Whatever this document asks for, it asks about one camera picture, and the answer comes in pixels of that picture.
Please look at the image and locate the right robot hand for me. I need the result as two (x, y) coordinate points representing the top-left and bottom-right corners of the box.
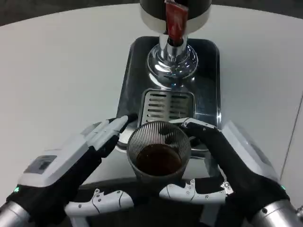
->
(158, 117), (291, 227)

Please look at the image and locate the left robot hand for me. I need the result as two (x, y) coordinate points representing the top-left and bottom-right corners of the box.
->
(6, 113), (138, 227)

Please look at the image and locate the clear ribbed glass cup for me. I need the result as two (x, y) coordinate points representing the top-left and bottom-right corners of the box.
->
(126, 120), (192, 184)

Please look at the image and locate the steel drip tray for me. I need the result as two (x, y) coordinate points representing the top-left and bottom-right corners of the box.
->
(117, 35), (223, 159)

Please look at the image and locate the slotted steel drip grid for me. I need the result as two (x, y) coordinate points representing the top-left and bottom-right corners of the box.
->
(141, 88), (195, 125)

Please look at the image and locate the red tap lever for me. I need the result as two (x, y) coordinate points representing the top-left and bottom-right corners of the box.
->
(164, 0), (189, 45)

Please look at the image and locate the black and chrome drink dispenser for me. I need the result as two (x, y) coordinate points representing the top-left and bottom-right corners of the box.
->
(139, 0), (212, 87)

